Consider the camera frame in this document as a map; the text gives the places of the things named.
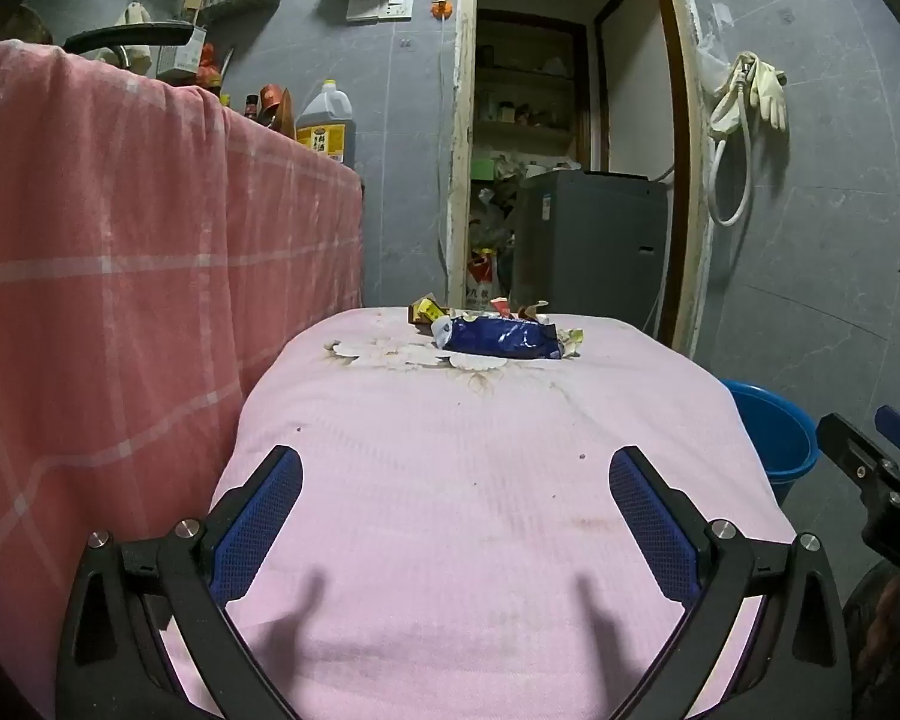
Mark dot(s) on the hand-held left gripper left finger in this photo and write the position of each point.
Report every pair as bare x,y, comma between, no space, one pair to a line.
259,517

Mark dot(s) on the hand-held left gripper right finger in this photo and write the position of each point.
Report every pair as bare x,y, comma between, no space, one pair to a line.
656,532

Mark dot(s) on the blue plastic bucket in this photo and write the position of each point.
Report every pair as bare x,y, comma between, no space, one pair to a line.
776,427

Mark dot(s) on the blue snack bag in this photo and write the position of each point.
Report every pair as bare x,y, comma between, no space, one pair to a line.
499,337

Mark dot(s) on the red snack wrapper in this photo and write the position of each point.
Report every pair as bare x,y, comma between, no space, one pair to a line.
521,309

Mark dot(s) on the yellow snack wrapper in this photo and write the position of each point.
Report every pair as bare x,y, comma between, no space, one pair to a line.
427,310

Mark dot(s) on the person's right hand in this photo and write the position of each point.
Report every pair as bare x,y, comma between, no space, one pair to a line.
896,622

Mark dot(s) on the pink floral cloth table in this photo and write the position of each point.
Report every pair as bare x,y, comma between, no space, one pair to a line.
457,480

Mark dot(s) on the pink checked blanket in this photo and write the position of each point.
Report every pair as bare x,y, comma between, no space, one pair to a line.
120,277

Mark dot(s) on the red white sack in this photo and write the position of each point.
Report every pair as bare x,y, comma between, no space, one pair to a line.
487,277

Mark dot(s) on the cooking oil bottle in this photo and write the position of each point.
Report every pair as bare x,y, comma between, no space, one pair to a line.
326,127

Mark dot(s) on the green box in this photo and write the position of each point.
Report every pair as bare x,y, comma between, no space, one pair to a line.
495,166

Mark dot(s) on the dark sauce bottle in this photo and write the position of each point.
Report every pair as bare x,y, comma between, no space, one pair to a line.
251,106

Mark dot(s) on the red cup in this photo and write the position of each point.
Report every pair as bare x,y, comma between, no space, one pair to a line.
271,99

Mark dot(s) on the orange red bottle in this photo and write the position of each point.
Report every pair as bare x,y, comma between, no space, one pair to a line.
210,66

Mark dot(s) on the wooden shelf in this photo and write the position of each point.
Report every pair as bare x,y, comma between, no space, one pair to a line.
525,75

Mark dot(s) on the white door frame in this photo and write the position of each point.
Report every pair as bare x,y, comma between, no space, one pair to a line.
461,165

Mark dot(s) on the white wall socket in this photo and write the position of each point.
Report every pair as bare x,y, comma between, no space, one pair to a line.
379,7

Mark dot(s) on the orange wall hook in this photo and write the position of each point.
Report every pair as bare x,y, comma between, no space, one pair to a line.
440,7

